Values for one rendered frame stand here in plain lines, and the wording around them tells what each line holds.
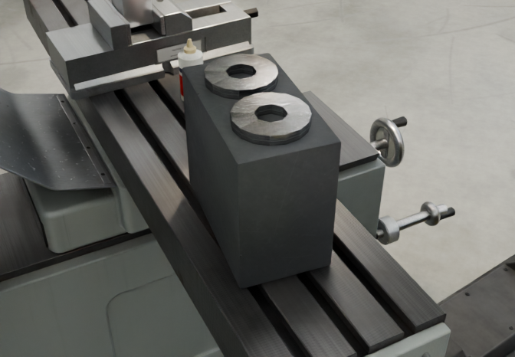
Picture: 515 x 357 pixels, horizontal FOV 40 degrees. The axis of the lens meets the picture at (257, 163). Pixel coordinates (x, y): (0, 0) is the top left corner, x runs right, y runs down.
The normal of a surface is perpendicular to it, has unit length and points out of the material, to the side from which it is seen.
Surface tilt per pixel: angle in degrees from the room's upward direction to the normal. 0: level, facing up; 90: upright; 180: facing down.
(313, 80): 0
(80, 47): 0
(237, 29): 90
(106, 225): 90
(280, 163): 90
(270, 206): 90
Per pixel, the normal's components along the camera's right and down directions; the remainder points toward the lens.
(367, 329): 0.00, -0.81
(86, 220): 0.46, 0.53
